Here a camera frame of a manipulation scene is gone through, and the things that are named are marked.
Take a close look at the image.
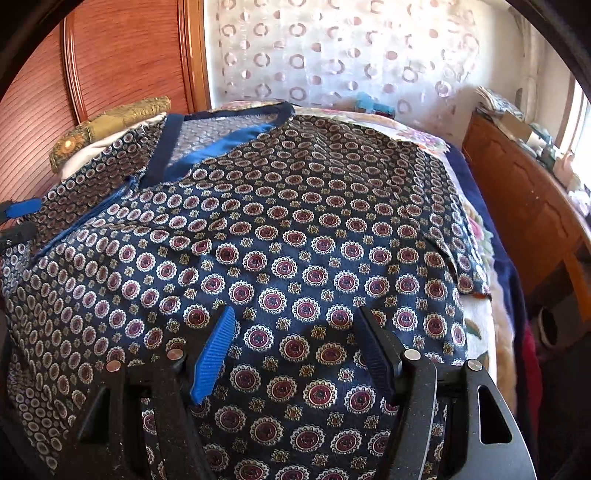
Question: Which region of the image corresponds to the teal toy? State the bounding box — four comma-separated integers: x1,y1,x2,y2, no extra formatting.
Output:
355,92,394,117

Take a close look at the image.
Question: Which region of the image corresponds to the stack of papers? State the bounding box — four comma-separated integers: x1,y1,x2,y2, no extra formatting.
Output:
475,85,525,121

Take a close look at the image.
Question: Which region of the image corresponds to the floral blanket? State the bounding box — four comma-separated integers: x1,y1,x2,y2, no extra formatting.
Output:
231,99,495,296

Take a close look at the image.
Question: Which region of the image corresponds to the window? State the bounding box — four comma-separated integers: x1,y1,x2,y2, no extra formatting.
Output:
554,74,591,185

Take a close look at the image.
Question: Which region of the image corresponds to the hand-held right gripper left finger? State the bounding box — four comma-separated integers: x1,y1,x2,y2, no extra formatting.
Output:
51,305,237,480

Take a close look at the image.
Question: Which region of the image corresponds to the navy blue blanket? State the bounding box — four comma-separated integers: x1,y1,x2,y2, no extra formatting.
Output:
450,143,529,370

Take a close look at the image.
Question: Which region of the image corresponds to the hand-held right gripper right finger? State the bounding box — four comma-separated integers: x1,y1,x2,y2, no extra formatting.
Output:
358,305,539,480

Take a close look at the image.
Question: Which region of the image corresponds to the wooden cabinet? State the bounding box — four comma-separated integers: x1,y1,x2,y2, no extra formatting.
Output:
462,111,591,324

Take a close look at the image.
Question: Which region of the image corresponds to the gold embroidered pillow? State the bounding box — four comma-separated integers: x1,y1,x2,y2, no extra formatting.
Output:
48,96,171,174

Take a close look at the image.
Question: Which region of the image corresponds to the white pillow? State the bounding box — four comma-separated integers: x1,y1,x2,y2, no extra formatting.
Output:
60,113,167,180

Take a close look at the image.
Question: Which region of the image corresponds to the orange fruit print sheet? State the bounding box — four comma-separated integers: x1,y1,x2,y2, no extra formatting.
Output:
455,286,502,374

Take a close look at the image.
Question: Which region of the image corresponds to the navy medallion print shirt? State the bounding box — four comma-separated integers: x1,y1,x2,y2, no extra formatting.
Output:
0,102,492,480

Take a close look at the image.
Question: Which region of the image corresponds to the sheer circle pattern curtain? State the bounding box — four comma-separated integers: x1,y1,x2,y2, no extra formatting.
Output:
203,0,527,141

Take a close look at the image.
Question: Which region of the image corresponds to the wooden headboard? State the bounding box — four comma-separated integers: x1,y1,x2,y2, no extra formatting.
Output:
0,0,211,204

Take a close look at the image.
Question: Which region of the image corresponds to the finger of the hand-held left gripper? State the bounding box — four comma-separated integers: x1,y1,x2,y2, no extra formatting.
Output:
0,222,38,253
0,198,38,220

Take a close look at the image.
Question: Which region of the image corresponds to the cardboard box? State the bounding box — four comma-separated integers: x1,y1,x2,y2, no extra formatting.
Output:
501,111,533,140

